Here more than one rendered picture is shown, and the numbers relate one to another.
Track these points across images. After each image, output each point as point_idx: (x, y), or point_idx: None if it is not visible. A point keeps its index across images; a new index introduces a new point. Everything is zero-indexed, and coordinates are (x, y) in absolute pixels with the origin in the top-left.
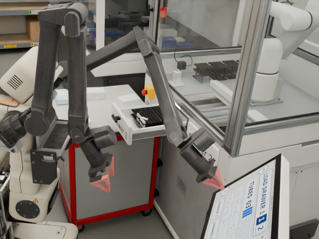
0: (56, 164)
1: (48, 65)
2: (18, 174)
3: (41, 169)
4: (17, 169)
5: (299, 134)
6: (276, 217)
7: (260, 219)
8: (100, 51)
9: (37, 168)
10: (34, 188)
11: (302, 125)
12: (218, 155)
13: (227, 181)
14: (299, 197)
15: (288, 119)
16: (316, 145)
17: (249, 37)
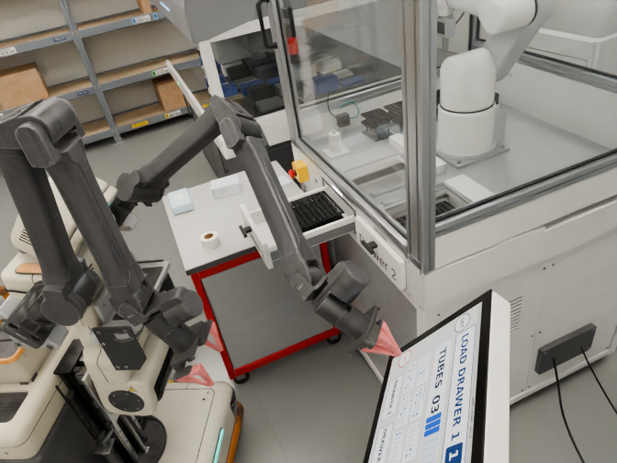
0: (138, 342)
1: (38, 217)
2: (95, 358)
3: (119, 352)
4: (94, 349)
5: (538, 212)
6: (478, 460)
7: (451, 453)
8: (172, 148)
9: (112, 350)
10: (123, 373)
11: (542, 197)
12: (404, 269)
13: (425, 310)
14: (556, 301)
15: (514, 193)
16: (572, 220)
17: (410, 73)
